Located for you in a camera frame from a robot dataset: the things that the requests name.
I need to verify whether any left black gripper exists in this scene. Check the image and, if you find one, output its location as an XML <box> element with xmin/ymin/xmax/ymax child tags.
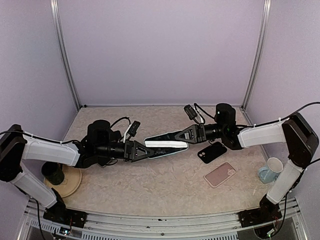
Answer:
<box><xmin>95</xmin><ymin>139</ymin><xmax>155</xmax><ymax>163</ymax></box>

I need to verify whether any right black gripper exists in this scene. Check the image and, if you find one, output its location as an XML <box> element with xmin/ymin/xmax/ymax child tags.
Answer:
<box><xmin>174</xmin><ymin>121</ymin><xmax>227</xmax><ymax>144</ymax></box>

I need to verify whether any black phone case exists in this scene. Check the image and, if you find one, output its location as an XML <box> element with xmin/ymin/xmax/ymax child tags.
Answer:
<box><xmin>197</xmin><ymin>142</ymin><xmax>227</xmax><ymax>164</ymax></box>

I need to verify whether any light blue phone case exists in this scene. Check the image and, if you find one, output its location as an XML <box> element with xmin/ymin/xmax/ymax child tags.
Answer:
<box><xmin>143</xmin><ymin>130</ymin><xmax>189</xmax><ymax>160</ymax></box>

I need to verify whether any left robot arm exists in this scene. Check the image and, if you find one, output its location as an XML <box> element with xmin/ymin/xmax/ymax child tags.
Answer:
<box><xmin>0</xmin><ymin>119</ymin><xmax>154</xmax><ymax>223</ymax></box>

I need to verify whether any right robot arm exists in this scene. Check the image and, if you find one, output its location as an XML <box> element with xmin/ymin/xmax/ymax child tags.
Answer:
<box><xmin>174</xmin><ymin>103</ymin><xmax>320</xmax><ymax>222</ymax></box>

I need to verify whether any pink phone case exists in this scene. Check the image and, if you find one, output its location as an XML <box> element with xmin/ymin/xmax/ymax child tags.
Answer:
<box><xmin>204</xmin><ymin>162</ymin><xmax>237</xmax><ymax>188</ymax></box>

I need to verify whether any beige round plate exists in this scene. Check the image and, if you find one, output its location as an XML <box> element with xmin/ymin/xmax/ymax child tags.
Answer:
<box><xmin>43</xmin><ymin>165</ymin><xmax>82</xmax><ymax>198</ymax></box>

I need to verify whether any light blue mug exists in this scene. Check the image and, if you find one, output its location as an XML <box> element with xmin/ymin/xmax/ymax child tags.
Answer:
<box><xmin>257</xmin><ymin>157</ymin><xmax>284</xmax><ymax>184</ymax></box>

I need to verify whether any dark green mug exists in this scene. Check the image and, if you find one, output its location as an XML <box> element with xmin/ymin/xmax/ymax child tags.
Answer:
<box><xmin>41</xmin><ymin>162</ymin><xmax>65</xmax><ymax>186</ymax></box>

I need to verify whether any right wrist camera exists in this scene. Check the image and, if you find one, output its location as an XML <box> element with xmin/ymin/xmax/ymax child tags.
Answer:
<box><xmin>183</xmin><ymin>104</ymin><xmax>205</xmax><ymax>124</ymax></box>

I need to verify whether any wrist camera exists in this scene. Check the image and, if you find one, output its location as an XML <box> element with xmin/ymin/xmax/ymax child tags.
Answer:
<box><xmin>122</xmin><ymin>121</ymin><xmax>141</xmax><ymax>143</ymax></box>
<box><xmin>183</xmin><ymin>104</ymin><xmax>205</xmax><ymax>124</ymax></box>

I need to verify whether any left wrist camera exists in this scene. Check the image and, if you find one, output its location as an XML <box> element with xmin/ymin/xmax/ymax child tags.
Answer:
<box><xmin>122</xmin><ymin>121</ymin><xmax>141</xmax><ymax>143</ymax></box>

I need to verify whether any front aluminium rail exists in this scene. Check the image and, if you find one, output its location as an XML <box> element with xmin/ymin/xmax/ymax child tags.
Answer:
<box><xmin>17</xmin><ymin>197</ymin><xmax>308</xmax><ymax>240</ymax></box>

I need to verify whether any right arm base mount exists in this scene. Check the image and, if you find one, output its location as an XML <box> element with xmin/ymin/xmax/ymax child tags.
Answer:
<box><xmin>238</xmin><ymin>207</ymin><xmax>282</xmax><ymax>228</ymax></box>

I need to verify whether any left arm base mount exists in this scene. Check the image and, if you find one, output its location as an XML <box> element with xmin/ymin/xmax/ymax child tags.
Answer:
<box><xmin>43</xmin><ymin>207</ymin><xmax>88</xmax><ymax>228</ymax></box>

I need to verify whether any right aluminium frame post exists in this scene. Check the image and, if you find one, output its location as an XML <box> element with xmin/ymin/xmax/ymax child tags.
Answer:
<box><xmin>241</xmin><ymin>0</ymin><xmax>272</xmax><ymax>112</ymax></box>

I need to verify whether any aluminium frame post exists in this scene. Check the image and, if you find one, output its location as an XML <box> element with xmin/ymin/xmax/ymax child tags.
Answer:
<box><xmin>50</xmin><ymin>0</ymin><xmax>82</xmax><ymax>111</ymax></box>
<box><xmin>241</xmin><ymin>0</ymin><xmax>272</xmax><ymax>112</ymax></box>

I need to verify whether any left aluminium frame post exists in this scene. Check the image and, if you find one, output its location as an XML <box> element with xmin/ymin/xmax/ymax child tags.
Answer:
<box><xmin>50</xmin><ymin>0</ymin><xmax>82</xmax><ymax>111</ymax></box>

